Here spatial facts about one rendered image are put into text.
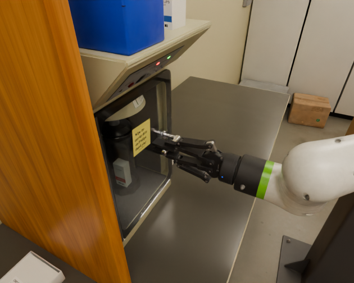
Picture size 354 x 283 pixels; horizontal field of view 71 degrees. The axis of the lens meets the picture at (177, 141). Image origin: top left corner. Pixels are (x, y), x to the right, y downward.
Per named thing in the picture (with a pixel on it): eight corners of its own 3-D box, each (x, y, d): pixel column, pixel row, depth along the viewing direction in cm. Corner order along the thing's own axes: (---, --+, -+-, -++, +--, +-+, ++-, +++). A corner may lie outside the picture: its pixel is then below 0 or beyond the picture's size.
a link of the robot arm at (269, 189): (315, 227, 56) (325, 183, 60) (332, 218, 46) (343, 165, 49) (253, 205, 62) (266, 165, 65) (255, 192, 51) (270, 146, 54)
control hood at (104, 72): (77, 110, 42) (62, 50, 37) (168, 58, 66) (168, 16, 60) (132, 126, 38) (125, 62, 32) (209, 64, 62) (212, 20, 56)
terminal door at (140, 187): (117, 245, 68) (85, 118, 44) (170, 176, 90) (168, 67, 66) (119, 246, 67) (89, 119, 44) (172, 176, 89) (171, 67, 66)
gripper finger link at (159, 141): (174, 152, 66) (174, 150, 65) (151, 145, 68) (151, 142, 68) (179, 146, 68) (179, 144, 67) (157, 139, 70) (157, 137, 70)
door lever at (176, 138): (149, 153, 69) (149, 145, 67) (166, 136, 75) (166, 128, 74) (166, 159, 67) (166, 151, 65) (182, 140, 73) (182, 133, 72)
